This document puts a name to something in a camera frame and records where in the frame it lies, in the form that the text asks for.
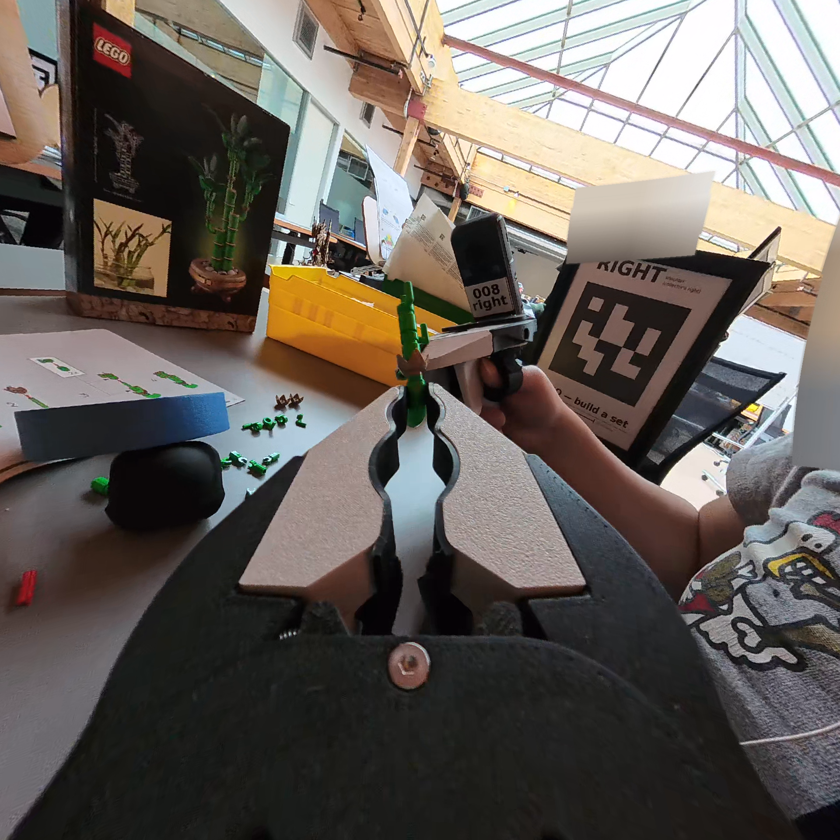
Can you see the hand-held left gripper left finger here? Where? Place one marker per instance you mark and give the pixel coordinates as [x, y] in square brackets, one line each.
[315, 525]

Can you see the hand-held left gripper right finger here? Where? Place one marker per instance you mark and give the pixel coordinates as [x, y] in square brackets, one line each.
[512, 525]

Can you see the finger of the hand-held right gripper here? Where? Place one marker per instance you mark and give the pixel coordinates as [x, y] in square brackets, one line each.
[459, 348]

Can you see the green lego bamboo stalk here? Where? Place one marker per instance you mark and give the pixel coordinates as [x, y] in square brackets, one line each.
[407, 315]

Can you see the person's right forearm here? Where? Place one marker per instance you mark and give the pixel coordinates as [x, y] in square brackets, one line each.
[617, 499]

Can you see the pile of green lego pieces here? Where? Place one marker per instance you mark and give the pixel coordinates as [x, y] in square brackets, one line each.
[257, 467]

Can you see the brown lego model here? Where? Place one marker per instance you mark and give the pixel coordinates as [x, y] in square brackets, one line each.
[321, 243]

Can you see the small round green lego piece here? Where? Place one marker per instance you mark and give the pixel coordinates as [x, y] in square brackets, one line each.
[100, 485]

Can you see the lego instruction booklet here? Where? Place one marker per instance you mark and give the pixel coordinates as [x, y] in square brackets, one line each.
[98, 361]

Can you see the red lego piece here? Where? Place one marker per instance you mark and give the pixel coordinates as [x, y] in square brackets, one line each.
[26, 587]

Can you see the black lego box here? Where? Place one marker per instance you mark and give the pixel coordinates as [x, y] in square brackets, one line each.
[197, 131]

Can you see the person's right hand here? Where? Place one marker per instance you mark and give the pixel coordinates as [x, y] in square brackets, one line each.
[531, 407]

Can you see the dark green flat plate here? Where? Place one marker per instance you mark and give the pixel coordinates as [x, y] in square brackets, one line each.
[449, 312]

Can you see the white folded paper sheets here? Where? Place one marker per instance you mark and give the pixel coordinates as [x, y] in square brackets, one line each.
[426, 256]

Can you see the black framed marker sign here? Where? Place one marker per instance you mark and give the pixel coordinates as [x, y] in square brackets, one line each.
[623, 341]

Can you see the yellow plastic bin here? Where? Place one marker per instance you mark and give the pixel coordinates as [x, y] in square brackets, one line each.
[315, 334]

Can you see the black rounded case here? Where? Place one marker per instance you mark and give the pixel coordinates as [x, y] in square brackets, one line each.
[164, 485]

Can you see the white document stand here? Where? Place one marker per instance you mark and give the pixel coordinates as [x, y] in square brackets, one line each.
[394, 197]
[19, 98]

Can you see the black mesh chair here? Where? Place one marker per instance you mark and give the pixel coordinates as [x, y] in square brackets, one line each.
[728, 387]

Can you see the grey printed shirt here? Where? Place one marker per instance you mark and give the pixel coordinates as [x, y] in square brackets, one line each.
[774, 689]

